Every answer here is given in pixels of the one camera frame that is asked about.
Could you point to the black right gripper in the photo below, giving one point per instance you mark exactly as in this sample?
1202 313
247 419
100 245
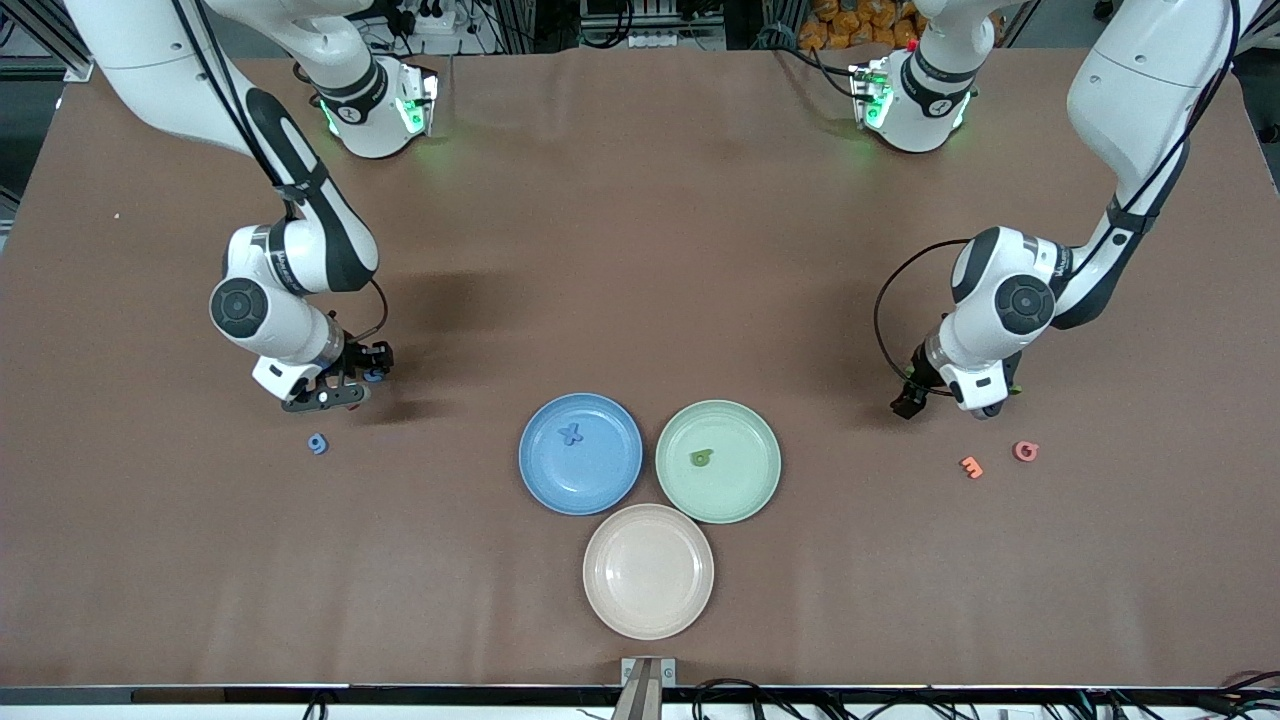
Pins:
358 357

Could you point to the pink foam letter Q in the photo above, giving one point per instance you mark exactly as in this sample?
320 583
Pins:
1017 452

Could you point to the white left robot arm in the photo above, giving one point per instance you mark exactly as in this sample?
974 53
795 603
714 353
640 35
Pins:
1130 80

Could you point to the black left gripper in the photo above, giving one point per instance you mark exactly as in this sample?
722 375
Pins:
918 384

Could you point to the blue foam number 9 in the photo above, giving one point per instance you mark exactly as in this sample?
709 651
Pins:
318 450

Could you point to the grey metal camera bracket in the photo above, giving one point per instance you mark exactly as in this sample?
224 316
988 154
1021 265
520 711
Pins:
648 685

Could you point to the blue foam letter X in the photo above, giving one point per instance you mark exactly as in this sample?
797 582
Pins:
570 434

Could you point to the orange foam letter E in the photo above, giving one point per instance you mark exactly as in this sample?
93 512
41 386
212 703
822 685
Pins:
972 467

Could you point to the aluminium frame profile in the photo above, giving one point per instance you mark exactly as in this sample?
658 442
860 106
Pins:
75 70

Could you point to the blue plate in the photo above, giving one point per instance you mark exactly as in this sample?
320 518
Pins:
600 480

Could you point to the beige plate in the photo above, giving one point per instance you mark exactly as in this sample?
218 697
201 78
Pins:
648 570

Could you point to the green foam letter b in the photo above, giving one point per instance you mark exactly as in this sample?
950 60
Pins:
696 462

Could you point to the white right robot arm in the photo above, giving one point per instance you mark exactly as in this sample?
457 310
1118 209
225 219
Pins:
130 70

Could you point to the green plate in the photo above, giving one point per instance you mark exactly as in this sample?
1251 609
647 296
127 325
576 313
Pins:
740 490

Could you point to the pile of orange objects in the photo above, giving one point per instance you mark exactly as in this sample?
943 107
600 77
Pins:
850 22

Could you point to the white power strip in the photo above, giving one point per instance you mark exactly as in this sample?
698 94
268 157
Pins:
430 18

